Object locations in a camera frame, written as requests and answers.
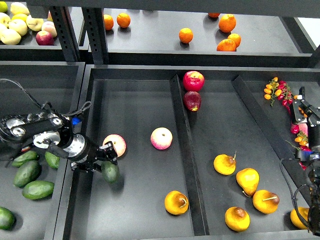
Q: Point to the red cherry tomato bunch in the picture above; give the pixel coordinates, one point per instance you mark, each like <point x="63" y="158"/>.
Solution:
<point x="285" y="96"/>

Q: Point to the green avocado long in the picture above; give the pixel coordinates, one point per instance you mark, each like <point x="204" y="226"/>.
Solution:
<point x="27" y="173"/>

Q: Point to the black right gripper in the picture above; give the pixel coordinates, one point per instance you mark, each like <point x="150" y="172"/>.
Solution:
<point x="312" y="121"/>

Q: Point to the dark green avocado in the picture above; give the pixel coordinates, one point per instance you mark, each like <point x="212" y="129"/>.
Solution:
<point x="110" y="172"/>

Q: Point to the black middle bin tray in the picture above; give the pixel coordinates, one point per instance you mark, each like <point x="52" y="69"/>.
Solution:
<point x="132" y="102"/>

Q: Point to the black bin divider right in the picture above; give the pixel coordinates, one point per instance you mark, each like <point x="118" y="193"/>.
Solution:
<point x="276" y="141"/>

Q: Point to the black shelf post right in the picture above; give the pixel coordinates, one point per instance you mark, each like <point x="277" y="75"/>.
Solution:
<point x="96" y="32"/>

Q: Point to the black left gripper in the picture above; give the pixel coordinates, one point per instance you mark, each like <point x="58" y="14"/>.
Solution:
<point x="84" y="161"/>

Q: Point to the green avocado lower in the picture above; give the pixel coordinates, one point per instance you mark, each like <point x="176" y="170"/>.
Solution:
<point x="38" y="189"/>

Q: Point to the orange on shelf front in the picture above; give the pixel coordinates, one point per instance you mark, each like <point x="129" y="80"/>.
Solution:
<point x="226" y="45"/>

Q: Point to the pink apple centre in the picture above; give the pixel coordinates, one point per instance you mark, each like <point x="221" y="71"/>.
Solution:
<point x="161" y="138"/>

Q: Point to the large orange on shelf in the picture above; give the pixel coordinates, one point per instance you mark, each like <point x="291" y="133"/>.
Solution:
<point x="227" y="23"/>

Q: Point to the yellow pear bottom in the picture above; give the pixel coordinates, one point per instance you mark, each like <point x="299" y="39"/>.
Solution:
<point x="237" y="219"/>

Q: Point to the orange cherry tomato bunch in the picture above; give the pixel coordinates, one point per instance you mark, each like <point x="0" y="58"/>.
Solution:
<point x="272" y="91"/>

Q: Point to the orange tomato vine right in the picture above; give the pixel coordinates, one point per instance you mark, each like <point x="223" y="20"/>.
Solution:
<point x="299" y="107"/>

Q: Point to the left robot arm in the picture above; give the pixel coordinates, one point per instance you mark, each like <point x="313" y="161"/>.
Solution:
<point x="53" y="131"/>

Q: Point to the pink apple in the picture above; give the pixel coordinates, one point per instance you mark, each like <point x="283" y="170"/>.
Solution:
<point x="161" y="138"/>
<point x="118" y="142"/>

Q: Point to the orange on shelf left edge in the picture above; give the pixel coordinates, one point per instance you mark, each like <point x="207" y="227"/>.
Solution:
<point x="108" y="22"/>

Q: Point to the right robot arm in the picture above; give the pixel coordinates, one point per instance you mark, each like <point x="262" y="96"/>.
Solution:
<point x="312" y="186"/>

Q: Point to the black bin divider centre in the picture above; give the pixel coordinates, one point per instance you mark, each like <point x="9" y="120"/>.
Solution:
<point x="190" y="168"/>

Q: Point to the black shelf post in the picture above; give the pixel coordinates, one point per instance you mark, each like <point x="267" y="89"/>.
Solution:
<point x="65" y="33"/>
<point x="96" y="32"/>

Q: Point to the orange on shelf right small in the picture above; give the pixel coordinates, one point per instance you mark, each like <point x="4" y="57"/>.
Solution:
<point x="236" y="38"/>

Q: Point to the black shelf post left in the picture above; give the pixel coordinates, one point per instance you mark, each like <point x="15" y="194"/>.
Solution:
<point x="65" y="33"/>

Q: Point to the pink apple right bin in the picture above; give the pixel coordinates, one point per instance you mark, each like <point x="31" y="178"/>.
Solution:
<point x="303" y="128"/>

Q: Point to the yellow pear with stem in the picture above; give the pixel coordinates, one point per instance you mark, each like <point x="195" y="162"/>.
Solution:
<point x="265" y="201"/>

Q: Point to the green avocado corner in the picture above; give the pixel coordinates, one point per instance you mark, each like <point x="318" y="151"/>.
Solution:
<point x="7" y="218"/>

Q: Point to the green avocado flat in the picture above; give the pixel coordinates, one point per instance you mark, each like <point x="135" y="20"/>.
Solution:
<point x="24" y="158"/>

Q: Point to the orange at shelf back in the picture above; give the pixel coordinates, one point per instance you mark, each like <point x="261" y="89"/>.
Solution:
<point x="213" y="15"/>

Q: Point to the pink apple left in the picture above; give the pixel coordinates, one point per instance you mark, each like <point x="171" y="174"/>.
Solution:
<point x="118" y="142"/>

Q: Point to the peach on left shelf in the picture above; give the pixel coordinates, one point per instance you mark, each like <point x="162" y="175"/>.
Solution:
<point x="49" y="26"/>

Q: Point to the red apple on left shelf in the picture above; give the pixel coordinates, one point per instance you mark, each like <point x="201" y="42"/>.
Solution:
<point x="44" y="38"/>

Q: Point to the black bin divider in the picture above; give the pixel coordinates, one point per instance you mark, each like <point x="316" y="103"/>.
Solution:
<point x="276" y="141"/>
<point x="190" y="168"/>

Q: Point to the black left bin tray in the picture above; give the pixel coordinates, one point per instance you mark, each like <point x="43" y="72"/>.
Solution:
<point x="60" y="84"/>

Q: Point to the dark red apple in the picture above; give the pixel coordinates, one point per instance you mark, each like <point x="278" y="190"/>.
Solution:
<point x="192" y="101"/>

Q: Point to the black bin tray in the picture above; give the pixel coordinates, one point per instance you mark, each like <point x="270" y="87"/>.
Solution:
<point x="60" y="84"/>
<point x="132" y="102"/>

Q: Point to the bright red apple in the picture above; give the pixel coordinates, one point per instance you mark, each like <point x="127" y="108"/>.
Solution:
<point x="193" y="81"/>

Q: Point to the red chili pepper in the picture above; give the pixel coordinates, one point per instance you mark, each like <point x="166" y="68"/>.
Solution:
<point x="294" y="128"/>

